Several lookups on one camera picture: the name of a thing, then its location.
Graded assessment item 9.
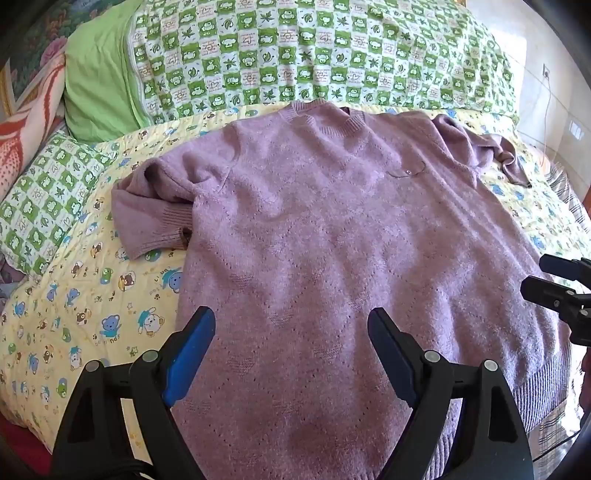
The purple knit sweater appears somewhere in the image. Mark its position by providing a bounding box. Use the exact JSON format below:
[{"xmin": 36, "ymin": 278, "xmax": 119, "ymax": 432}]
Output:
[{"xmin": 112, "ymin": 100, "xmax": 573, "ymax": 480}]

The plaid bed sheet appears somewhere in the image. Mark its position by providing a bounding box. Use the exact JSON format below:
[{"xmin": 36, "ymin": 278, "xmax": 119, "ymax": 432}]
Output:
[{"xmin": 531, "ymin": 161, "xmax": 591, "ymax": 467}]

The green checkered pillow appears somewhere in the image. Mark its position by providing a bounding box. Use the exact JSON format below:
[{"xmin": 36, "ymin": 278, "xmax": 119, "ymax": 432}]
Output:
[{"xmin": 0, "ymin": 127, "xmax": 121, "ymax": 278}]

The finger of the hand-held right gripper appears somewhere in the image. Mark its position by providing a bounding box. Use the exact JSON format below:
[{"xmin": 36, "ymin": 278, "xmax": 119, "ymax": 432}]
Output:
[
  {"xmin": 520, "ymin": 275, "xmax": 591, "ymax": 344},
  {"xmin": 539, "ymin": 253, "xmax": 591, "ymax": 280}
]

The thin white cable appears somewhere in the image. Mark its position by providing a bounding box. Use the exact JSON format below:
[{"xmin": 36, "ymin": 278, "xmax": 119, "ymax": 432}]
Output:
[{"xmin": 541, "ymin": 76, "xmax": 556, "ymax": 162}]

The yellow bear print bedsheet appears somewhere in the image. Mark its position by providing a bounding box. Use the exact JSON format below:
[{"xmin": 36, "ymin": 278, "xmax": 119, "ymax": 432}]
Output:
[{"xmin": 0, "ymin": 104, "xmax": 591, "ymax": 467}]

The red cloth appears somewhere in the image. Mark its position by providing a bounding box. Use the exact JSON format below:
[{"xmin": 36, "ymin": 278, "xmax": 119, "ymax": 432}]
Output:
[{"xmin": 0, "ymin": 411, "xmax": 52, "ymax": 477}]

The green checkered quilt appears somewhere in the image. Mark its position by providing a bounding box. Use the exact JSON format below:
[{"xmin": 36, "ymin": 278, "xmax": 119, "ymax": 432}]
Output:
[{"xmin": 65, "ymin": 0, "xmax": 520, "ymax": 144}]

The red floral blanket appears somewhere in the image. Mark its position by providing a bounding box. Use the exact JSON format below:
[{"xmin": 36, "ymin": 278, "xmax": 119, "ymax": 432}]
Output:
[{"xmin": 0, "ymin": 51, "xmax": 68, "ymax": 204}]

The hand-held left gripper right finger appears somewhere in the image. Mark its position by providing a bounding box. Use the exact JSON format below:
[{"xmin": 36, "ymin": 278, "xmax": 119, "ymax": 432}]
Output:
[{"xmin": 368, "ymin": 307, "xmax": 536, "ymax": 480}]

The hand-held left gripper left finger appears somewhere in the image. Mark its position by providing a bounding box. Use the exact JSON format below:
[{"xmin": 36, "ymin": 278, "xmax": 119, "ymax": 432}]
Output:
[{"xmin": 51, "ymin": 305, "xmax": 218, "ymax": 480}]

